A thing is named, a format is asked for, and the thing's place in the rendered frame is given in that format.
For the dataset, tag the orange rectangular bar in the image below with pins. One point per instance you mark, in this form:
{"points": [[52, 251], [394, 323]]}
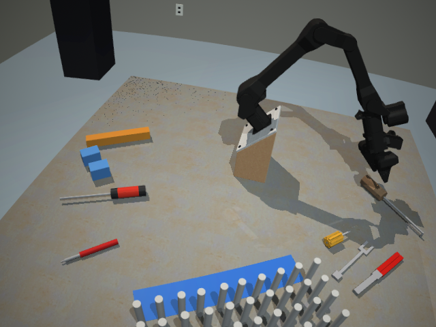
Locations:
{"points": [[117, 137]]}

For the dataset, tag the blue cube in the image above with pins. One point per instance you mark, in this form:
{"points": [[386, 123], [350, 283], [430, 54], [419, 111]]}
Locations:
{"points": [[90, 154], [99, 169]]}

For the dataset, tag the blue tape strip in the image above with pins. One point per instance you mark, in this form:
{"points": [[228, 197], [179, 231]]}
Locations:
{"points": [[211, 284]]}

